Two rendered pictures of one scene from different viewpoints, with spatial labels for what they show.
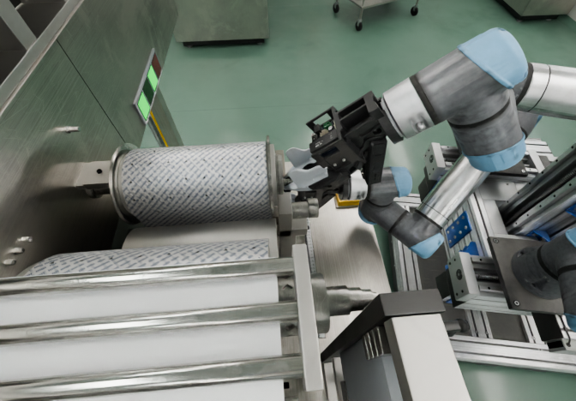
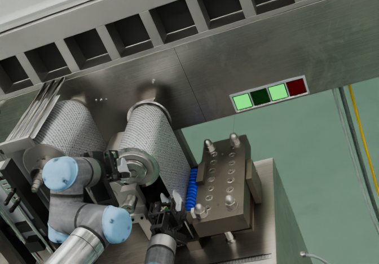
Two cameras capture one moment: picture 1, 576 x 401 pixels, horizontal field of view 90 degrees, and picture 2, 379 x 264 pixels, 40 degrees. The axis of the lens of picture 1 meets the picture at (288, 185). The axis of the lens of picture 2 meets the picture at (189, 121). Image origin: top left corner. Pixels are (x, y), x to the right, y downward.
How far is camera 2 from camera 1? 154 cm
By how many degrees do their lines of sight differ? 78
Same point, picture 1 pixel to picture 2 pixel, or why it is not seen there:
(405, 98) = not seen: hidden behind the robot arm
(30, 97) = (140, 62)
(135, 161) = (139, 109)
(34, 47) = (158, 47)
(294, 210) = (127, 196)
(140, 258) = (63, 119)
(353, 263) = not seen: outside the picture
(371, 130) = not seen: hidden behind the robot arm
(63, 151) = (144, 86)
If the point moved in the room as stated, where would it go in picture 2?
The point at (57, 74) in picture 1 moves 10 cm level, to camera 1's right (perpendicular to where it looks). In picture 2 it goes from (163, 60) to (156, 75)
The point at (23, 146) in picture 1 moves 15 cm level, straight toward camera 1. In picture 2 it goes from (126, 75) to (91, 100)
